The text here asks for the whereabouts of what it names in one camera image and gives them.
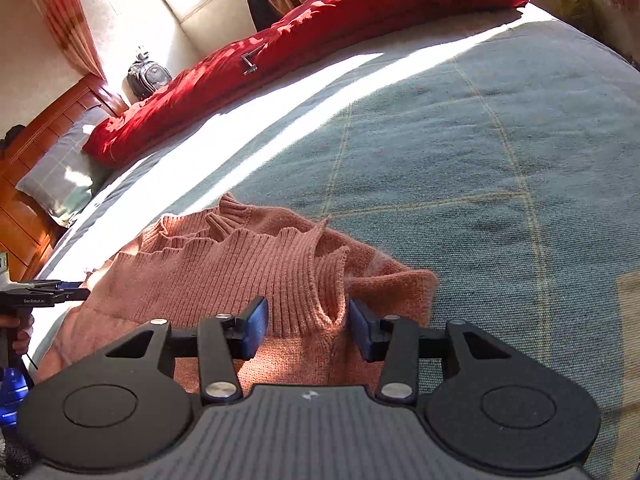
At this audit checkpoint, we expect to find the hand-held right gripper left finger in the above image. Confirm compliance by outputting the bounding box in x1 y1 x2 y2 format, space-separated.
105 296 270 403

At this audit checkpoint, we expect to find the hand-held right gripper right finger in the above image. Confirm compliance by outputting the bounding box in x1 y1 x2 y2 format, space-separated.
349 299 506 403

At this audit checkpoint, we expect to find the orange knit sweater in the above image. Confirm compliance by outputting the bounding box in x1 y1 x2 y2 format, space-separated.
37 192 440 396

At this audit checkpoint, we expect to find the person's left hand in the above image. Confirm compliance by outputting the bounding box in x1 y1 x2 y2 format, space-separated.
12 312 36 356

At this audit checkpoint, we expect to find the blue plastic object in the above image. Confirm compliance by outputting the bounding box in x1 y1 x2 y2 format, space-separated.
0 367 33 428

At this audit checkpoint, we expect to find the green plaid pillow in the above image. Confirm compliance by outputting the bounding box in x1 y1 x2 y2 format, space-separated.
15 105 113 228

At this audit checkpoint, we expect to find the wooden headboard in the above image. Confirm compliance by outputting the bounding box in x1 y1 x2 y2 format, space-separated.
0 72 128 281

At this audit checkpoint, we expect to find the bed with green plaid sheet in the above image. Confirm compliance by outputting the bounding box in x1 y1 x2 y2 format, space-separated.
30 2 640 480

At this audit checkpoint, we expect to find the grey backpack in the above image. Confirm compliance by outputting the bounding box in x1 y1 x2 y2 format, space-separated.
126 46 173 102

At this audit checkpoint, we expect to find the metal crank tool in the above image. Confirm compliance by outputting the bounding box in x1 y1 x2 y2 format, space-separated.
241 44 267 76

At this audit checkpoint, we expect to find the orange curtain beside headboard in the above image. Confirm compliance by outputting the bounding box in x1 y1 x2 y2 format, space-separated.
15 0 108 81

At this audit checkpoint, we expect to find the red quilt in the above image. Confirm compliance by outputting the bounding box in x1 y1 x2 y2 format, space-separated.
82 0 538 168

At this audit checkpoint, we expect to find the black hanging garment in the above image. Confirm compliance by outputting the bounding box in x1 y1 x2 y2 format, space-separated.
245 0 273 31

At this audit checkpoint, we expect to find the yellow fuzzy object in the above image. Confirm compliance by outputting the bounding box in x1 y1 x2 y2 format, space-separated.
555 0 596 36

